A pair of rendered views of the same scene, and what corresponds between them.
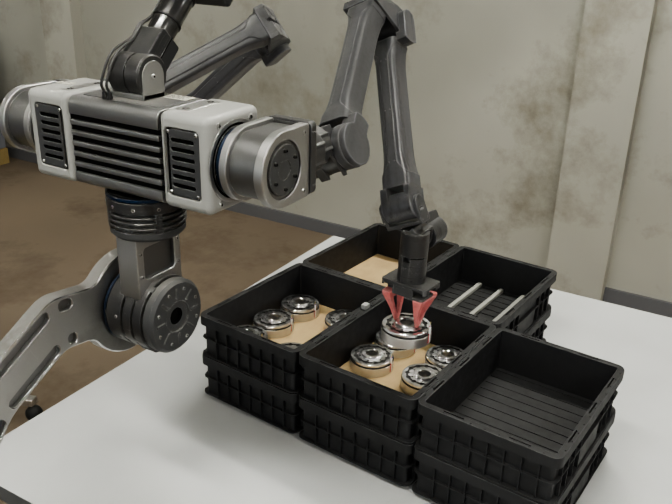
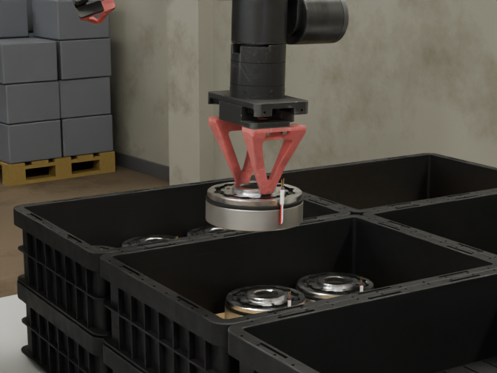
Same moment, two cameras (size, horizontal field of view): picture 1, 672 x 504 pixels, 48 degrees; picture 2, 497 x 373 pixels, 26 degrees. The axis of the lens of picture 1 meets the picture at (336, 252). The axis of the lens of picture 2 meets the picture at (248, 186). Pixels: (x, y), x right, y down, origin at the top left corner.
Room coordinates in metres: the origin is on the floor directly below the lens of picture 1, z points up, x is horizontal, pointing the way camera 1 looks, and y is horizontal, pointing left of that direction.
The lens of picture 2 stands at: (0.36, -0.58, 1.29)
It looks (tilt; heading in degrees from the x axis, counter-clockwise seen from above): 12 degrees down; 23
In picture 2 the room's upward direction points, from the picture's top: straight up
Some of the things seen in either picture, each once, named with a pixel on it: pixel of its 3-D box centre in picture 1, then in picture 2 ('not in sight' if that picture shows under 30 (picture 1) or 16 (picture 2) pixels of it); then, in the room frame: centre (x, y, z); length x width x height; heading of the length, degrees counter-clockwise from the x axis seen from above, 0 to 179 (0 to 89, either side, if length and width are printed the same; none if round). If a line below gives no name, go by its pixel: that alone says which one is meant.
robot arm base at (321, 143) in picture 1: (302, 150); not in sight; (1.22, 0.06, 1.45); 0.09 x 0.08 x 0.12; 60
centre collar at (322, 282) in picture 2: not in sight; (335, 281); (1.65, -0.15, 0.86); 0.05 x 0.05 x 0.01
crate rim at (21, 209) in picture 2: (297, 306); (180, 217); (1.69, 0.09, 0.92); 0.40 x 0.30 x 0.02; 145
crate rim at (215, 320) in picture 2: (401, 343); (300, 269); (1.52, -0.15, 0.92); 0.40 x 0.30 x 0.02; 145
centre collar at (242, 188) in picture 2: (406, 322); (254, 189); (1.39, -0.15, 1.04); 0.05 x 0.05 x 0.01
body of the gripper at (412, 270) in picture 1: (411, 270); (257, 78); (1.39, -0.15, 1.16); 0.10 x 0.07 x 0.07; 55
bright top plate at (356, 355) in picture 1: (371, 355); (265, 299); (1.56, -0.09, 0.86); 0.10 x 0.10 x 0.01
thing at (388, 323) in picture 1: (406, 324); (254, 193); (1.39, -0.15, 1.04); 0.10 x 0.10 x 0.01
